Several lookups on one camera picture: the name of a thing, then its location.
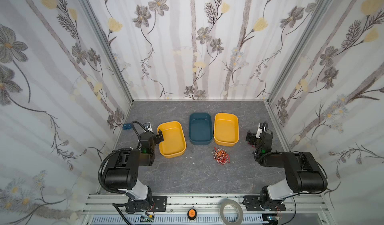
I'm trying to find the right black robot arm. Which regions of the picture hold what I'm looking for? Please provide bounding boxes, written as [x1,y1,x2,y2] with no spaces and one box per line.
[246,122,328,211]

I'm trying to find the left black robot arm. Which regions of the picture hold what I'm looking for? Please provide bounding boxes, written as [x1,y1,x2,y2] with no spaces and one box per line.
[98,121,164,213]

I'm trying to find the small blue box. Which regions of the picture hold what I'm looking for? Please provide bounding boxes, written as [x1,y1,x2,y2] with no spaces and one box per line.
[122,123,132,130]

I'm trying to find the left yellow plastic bin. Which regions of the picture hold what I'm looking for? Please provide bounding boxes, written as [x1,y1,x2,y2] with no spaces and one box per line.
[157,121,187,159]

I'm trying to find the yellow plastic bin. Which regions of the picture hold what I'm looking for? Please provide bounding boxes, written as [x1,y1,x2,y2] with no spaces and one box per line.
[157,121,187,159]
[214,112,240,147]

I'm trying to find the right yellow plastic bin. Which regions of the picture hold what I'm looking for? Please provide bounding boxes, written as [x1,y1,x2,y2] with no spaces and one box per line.
[214,112,240,147]

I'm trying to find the teal plastic bin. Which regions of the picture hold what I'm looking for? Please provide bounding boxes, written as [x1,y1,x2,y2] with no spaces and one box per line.
[189,112,213,146]

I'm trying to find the roll of tape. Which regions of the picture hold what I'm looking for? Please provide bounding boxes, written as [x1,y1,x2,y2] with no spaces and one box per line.
[219,199,244,225]

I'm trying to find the orange emergency button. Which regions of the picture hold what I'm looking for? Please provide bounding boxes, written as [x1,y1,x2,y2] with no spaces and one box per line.
[187,209,197,221]

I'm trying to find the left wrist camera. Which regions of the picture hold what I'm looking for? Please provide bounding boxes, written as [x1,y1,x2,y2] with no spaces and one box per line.
[143,123,153,132]

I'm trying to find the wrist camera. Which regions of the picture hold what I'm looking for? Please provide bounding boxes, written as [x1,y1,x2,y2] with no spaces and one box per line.
[256,123,263,139]
[143,123,153,132]

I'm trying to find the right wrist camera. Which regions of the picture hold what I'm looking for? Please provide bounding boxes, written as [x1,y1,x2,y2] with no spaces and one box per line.
[256,123,263,139]

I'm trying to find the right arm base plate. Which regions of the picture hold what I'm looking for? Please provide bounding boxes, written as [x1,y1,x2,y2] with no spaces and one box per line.
[242,195,286,212]

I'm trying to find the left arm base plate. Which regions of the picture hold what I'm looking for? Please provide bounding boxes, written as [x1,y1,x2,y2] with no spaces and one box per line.
[125,196,168,214]

